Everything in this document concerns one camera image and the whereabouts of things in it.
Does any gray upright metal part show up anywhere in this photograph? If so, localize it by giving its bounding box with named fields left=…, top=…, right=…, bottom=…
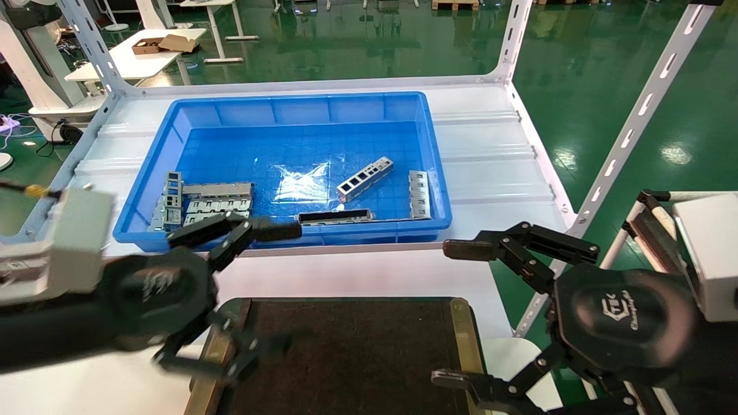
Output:
left=163, top=171, right=184, bottom=225

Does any flat cardboard piece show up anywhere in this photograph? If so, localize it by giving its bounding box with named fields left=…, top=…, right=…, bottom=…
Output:
left=159, top=33, right=200, bottom=54

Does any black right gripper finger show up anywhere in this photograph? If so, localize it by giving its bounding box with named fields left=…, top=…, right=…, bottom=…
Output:
left=443, top=222, right=600, bottom=293
left=431, top=344, right=636, bottom=415

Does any black floor cable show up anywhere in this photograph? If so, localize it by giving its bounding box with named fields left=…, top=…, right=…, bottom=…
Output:
left=36, top=118, right=85, bottom=157

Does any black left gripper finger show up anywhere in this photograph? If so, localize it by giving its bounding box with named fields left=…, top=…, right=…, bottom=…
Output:
left=153, top=311, right=290, bottom=386
left=167, top=212, right=303, bottom=271

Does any dark long metal part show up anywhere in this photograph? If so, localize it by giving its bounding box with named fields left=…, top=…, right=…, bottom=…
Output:
left=296, top=209, right=374, bottom=225

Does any clear plastic film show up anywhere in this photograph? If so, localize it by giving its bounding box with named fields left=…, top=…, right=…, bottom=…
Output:
left=272, top=153, right=347, bottom=203

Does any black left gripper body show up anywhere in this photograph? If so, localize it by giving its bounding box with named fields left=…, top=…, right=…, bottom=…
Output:
left=98, top=247, right=220, bottom=351

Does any black container with brass edges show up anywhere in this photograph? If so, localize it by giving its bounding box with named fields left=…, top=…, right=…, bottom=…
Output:
left=184, top=297, right=491, bottom=415

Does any silver metal bracket part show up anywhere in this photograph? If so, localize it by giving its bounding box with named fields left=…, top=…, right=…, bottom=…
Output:
left=408, top=170, right=432, bottom=220

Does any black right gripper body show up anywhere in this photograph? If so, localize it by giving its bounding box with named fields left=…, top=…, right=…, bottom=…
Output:
left=553, top=266, right=699, bottom=386

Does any white cable bundle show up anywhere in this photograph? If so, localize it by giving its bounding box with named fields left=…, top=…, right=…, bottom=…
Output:
left=0, top=114, right=39, bottom=152

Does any silver slotted metal part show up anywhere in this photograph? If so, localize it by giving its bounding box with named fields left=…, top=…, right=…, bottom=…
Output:
left=336, top=156, right=394, bottom=203

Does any blue plastic bin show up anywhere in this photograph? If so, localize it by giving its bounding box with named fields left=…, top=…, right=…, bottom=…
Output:
left=112, top=91, right=453, bottom=253

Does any white work table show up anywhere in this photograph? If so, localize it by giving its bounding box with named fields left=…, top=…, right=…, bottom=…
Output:
left=65, top=28, right=207, bottom=87

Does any white machine base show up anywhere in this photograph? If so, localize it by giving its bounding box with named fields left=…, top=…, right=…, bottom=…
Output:
left=0, top=0, right=106, bottom=142

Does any white tube cart frame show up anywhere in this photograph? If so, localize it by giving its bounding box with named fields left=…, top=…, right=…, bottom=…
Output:
left=600, top=189, right=738, bottom=277

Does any white desk with legs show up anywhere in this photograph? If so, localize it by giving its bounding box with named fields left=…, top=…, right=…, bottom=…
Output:
left=179, top=0, right=260, bottom=64

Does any leaning gray metal part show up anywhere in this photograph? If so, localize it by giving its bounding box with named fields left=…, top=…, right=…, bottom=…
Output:
left=149, top=196, right=169, bottom=233

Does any white metal shelf rack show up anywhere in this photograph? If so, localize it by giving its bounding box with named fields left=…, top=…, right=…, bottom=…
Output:
left=0, top=0, right=722, bottom=338

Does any long gray metal part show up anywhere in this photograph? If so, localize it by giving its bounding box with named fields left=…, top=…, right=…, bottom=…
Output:
left=182, top=182, right=254, bottom=199

